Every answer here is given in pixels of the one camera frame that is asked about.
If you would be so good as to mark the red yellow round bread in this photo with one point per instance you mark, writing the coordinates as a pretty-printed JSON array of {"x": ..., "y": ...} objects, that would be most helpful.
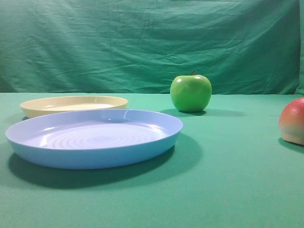
[{"x": 291, "y": 122}]

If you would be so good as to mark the blue plastic plate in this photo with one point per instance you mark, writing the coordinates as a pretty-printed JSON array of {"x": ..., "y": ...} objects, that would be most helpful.
[{"x": 94, "y": 139}]

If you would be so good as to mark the yellow plastic plate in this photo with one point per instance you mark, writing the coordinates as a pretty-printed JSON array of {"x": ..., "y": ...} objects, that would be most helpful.
[{"x": 52, "y": 105}]

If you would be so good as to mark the green apple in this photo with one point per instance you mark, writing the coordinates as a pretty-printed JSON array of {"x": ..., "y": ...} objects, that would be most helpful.
[{"x": 190, "y": 93}]

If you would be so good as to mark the green table cloth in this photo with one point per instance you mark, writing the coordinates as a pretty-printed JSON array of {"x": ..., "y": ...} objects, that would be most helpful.
[{"x": 228, "y": 169}]

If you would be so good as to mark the green backdrop cloth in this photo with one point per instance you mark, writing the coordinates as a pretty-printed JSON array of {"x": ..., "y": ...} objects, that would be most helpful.
[{"x": 140, "y": 46}]

